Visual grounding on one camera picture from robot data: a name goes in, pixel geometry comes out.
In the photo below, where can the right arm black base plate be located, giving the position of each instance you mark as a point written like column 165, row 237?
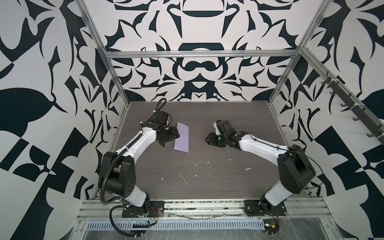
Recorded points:
column 263, row 207

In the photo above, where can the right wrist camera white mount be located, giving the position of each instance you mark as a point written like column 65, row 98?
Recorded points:
column 217, row 131

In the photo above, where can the aluminium horizontal back bar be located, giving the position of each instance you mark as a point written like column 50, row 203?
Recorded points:
column 200, row 54

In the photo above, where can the lilac square paper sheet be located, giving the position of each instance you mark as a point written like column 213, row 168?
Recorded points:
column 182, row 143

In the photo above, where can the aluminium frame corner post right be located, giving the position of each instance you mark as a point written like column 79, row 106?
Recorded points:
column 314, row 24

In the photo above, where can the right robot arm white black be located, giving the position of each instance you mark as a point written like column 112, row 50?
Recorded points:
column 295, row 168

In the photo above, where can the aluminium frame corner post left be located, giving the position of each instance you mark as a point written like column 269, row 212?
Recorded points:
column 99, row 44

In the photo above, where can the aluminium frame corner post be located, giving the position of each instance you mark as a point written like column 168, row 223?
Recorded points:
column 99, row 44
column 314, row 24

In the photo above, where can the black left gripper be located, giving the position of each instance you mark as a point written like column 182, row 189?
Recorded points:
column 174, row 135

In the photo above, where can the hook rail on right wall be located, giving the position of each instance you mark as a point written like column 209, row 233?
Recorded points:
column 350, row 102

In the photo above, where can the white slotted cable duct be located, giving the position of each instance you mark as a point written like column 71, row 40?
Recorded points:
column 185, row 224

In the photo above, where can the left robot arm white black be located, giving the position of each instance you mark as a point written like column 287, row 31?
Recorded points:
column 117, row 179

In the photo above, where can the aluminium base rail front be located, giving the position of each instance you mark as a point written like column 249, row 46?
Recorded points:
column 212, row 208

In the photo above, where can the small green circuit board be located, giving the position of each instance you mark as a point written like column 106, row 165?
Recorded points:
column 271, row 227

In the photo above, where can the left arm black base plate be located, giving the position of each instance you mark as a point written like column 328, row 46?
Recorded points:
column 142, row 208

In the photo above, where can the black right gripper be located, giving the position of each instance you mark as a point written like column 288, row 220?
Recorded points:
column 211, row 139

